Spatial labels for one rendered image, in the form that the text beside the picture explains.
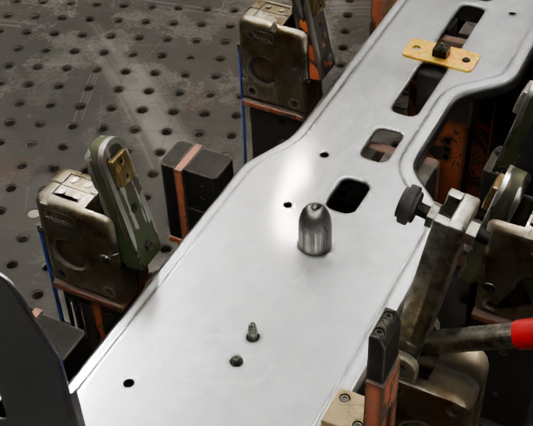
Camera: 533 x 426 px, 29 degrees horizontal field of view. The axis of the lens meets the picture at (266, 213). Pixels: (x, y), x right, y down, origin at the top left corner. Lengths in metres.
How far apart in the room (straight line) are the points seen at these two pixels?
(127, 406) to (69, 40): 1.07
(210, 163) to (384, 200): 0.19
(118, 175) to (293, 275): 0.18
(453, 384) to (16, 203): 0.87
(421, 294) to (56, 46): 1.19
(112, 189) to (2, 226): 0.58
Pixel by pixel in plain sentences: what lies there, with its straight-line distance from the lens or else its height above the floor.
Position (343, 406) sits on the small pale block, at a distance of 0.78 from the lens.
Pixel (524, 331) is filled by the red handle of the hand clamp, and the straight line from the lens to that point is 0.76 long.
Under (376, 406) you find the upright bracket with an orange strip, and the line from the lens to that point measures 0.69.
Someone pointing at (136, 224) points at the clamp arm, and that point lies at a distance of 0.97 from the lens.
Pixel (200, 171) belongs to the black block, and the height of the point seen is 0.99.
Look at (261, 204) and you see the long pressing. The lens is 1.02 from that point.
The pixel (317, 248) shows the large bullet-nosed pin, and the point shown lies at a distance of 0.96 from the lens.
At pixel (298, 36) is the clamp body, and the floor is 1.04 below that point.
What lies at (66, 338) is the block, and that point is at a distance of 0.95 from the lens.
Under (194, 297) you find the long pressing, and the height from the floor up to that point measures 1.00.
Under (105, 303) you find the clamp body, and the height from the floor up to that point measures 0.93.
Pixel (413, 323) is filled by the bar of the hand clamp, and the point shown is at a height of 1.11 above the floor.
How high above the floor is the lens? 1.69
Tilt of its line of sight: 43 degrees down
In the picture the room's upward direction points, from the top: 2 degrees counter-clockwise
